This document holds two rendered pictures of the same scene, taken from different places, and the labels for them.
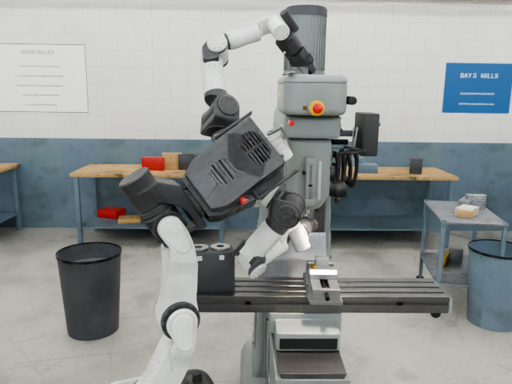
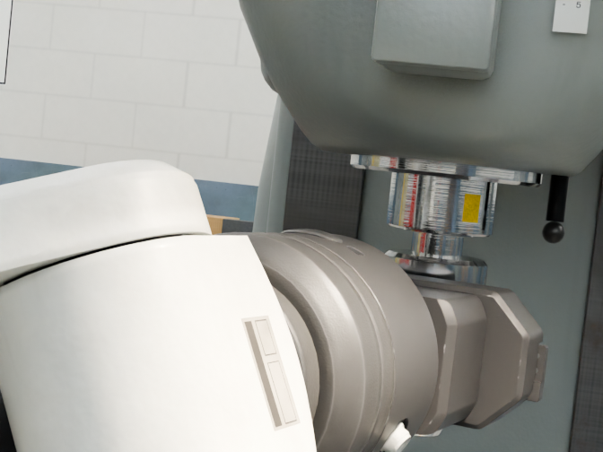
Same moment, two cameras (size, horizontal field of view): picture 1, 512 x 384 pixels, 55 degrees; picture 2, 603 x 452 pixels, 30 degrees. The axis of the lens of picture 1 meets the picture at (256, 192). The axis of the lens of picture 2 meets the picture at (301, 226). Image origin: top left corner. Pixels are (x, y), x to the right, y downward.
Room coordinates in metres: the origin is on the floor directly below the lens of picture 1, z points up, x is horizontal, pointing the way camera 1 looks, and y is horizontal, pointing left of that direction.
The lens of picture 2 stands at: (1.67, -0.28, 1.30)
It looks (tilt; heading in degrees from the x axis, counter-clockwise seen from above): 3 degrees down; 12
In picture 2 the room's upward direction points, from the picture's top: 6 degrees clockwise
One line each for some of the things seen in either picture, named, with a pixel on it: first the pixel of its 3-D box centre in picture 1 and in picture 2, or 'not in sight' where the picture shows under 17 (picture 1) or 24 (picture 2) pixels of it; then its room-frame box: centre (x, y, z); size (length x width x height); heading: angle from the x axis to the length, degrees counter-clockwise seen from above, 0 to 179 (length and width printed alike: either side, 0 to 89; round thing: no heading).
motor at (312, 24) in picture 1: (305, 43); not in sight; (2.42, -0.22, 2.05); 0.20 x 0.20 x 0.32
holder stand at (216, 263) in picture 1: (209, 267); not in sight; (2.15, 0.21, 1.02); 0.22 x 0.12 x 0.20; 100
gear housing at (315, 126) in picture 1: (307, 123); not in sight; (2.22, -0.23, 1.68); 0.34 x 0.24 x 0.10; 1
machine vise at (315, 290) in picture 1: (321, 277); not in sight; (2.15, -0.31, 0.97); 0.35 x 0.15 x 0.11; 179
